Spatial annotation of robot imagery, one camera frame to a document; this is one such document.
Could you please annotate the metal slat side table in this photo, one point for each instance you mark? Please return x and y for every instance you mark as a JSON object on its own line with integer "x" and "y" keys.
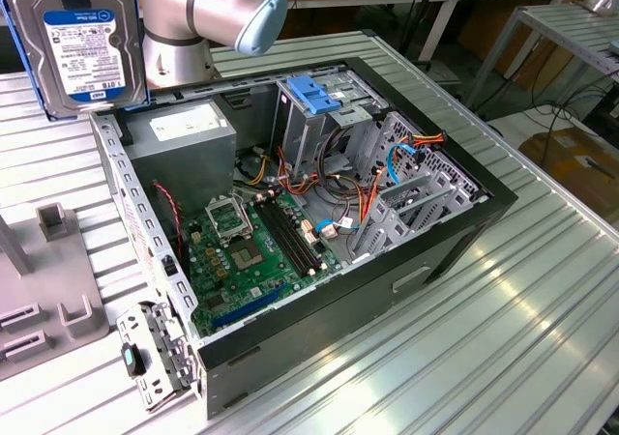
{"x": 551, "y": 21}

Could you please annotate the blue drive latch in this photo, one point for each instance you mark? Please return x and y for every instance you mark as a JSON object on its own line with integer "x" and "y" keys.
{"x": 309, "y": 94}

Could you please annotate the metal optical drive cage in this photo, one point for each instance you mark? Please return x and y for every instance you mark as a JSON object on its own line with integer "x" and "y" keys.
{"x": 296, "y": 130}

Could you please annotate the large cardboard box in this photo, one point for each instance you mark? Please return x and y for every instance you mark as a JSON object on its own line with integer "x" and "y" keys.
{"x": 566, "y": 164}

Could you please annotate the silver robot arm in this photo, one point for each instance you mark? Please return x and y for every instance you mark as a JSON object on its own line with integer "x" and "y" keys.
{"x": 222, "y": 5}

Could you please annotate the grey parts rack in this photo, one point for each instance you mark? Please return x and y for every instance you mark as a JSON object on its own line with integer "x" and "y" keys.
{"x": 53, "y": 270}

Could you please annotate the grey power supply unit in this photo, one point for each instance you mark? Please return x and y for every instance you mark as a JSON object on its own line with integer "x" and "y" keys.
{"x": 184, "y": 164}

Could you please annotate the black teal latch tab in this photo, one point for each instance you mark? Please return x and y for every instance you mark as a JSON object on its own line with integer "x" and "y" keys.
{"x": 128, "y": 357}

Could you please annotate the blue expansion slot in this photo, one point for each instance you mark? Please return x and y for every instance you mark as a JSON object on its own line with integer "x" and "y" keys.
{"x": 249, "y": 307}

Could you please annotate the metal disk bay cage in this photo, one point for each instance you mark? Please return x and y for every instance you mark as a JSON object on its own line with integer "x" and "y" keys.
{"x": 392, "y": 234}

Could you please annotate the CPU socket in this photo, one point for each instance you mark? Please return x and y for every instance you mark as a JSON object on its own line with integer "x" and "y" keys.
{"x": 246, "y": 256}

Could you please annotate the hard disk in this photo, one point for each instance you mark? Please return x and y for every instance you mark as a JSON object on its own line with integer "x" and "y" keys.
{"x": 82, "y": 53}

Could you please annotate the black open PC case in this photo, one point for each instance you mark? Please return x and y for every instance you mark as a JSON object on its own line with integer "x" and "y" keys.
{"x": 338, "y": 328}

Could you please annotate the black RAM slot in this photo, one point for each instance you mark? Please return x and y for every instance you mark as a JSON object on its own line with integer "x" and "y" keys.
{"x": 299, "y": 232}
{"x": 287, "y": 239}
{"x": 293, "y": 236}
{"x": 282, "y": 241}

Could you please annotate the metal slot retainer bracket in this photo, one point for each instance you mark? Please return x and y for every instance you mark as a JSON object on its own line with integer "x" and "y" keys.
{"x": 155, "y": 328}

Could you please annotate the green motherboard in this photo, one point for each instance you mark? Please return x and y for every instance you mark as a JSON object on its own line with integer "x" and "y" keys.
{"x": 244, "y": 287}

